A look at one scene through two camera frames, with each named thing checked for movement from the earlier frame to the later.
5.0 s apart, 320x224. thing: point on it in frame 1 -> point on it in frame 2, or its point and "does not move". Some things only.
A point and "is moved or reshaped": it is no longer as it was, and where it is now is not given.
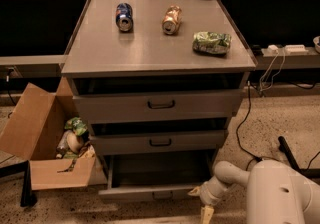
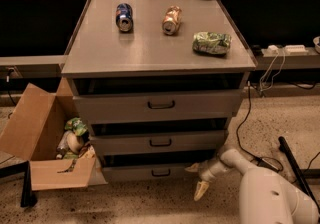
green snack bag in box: [77, 124] does not move
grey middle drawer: [157, 142] does not move
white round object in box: [73, 142] does not move
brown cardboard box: [33, 133] does not move
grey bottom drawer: [155, 175] is moved or reshaped
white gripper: [207, 195] -> [207, 173]
